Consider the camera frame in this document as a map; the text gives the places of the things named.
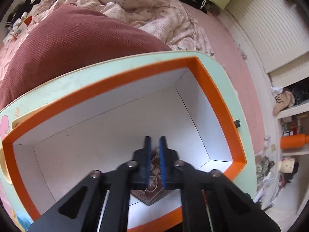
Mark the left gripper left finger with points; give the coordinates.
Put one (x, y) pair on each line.
(100, 201)

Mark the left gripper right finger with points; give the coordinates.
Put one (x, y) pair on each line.
(209, 200)

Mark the red patterned card box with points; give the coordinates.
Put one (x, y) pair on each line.
(155, 190)

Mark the mint green lap table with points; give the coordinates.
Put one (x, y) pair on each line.
(138, 143)

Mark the orange cardboard box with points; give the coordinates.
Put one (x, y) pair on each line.
(96, 117)

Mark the orange cylinder on shelf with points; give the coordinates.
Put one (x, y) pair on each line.
(295, 141)

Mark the white louvered closet door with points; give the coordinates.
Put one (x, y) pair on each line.
(276, 29)

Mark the pink floral duvet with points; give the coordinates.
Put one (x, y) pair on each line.
(164, 19)

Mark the dark red corduroy pillow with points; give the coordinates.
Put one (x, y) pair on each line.
(68, 39)

